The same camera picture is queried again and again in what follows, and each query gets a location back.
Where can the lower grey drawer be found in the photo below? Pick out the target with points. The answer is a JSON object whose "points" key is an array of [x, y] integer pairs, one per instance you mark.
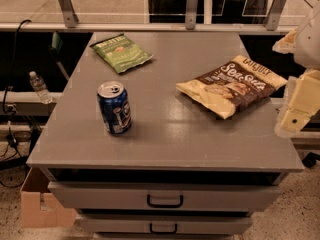
{"points": [[172, 225]]}

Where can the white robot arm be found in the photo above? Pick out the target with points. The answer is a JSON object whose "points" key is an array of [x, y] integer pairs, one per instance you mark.
{"points": [[304, 41]]}

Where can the metal railing with brackets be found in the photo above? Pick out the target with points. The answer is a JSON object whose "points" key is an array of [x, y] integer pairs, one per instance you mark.
{"points": [[136, 15]]}

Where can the grey drawer cabinet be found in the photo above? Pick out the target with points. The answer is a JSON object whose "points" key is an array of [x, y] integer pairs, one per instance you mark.
{"points": [[172, 139]]}

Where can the brown sea salt chip bag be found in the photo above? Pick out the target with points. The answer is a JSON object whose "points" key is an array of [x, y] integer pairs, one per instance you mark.
{"points": [[232, 87]]}

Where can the blue soda can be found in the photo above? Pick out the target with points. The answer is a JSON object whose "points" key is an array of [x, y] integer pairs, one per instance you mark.
{"points": [[113, 102]]}

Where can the cardboard box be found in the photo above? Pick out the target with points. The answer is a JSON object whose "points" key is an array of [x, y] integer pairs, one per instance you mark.
{"points": [[39, 208]]}

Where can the grey drawer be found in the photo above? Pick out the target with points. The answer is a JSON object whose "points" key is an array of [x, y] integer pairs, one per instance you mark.
{"points": [[172, 225], [164, 197]]}

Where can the clear plastic water bottle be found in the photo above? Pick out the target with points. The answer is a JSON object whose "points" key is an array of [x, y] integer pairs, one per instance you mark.
{"points": [[39, 86]]}

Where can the green chip bag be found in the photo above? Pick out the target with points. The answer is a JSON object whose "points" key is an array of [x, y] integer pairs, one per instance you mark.
{"points": [[121, 53]]}

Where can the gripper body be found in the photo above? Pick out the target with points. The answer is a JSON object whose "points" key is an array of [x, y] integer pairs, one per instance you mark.
{"points": [[309, 42]]}

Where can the upper grey drawer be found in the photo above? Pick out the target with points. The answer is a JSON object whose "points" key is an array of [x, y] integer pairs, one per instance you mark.
{"points": [[164, 197]]}

